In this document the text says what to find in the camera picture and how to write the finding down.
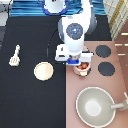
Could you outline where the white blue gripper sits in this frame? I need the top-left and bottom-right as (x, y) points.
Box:
(55, 44), (94, 65)

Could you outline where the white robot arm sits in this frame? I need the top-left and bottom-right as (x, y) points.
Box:
(55, 0), (97, 66)

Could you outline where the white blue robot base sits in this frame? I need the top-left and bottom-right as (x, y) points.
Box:
(43, 0), (66, 15)

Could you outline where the cream round plate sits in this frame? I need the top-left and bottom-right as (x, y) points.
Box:
(34, 62), (54, 81)

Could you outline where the black stove burner rear right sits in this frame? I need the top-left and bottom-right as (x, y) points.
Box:
(96, 45), (111, 58)

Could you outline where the pink stove countertop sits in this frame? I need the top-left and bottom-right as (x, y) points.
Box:
(66, 41), (128, 128)

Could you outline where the black table mat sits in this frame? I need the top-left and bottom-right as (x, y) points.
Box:
(0, 15), (113, 128)

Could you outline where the large cream frying pan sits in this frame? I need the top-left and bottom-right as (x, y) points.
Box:
(76, 87), (128, 128)

